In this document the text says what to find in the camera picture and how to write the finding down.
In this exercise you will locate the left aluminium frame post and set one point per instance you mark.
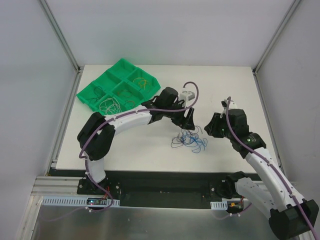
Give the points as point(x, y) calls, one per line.
point(59, 34)

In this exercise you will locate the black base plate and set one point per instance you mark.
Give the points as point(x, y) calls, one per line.
point(152, 189)

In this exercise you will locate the left white cable duct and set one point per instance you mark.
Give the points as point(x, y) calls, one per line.
point(68, 201)

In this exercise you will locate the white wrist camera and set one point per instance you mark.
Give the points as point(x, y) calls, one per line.
point(186, 96)
point(228, 104)

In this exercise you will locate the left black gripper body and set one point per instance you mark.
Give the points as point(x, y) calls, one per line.
point(184, 115)

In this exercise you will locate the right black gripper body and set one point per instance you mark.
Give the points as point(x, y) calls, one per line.
point(213, 126)

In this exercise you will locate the right white cable duct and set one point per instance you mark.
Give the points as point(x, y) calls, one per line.
point(219, 205)

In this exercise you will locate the aluminium frame rail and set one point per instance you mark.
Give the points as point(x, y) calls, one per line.
point(55, 185)

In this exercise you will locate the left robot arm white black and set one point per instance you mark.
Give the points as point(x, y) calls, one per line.
point(96, 136)

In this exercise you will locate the white cable duct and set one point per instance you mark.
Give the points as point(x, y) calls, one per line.
point(68, 201)
point(219, 205)

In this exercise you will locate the right aluminium frame post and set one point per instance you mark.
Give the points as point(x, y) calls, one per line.
point(276, 35)

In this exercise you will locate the green compartment tray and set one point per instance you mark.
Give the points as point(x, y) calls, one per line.
point(120, 88)

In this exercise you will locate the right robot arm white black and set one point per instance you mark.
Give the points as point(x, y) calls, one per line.
point(288, 212)

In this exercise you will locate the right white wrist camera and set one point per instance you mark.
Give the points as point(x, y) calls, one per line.
point(228, 104)

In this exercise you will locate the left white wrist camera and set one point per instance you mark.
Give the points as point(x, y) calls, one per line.
point(186, 96)

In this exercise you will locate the aluminium frame post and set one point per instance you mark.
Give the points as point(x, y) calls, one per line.
point(59, 34)
point(276, 35)

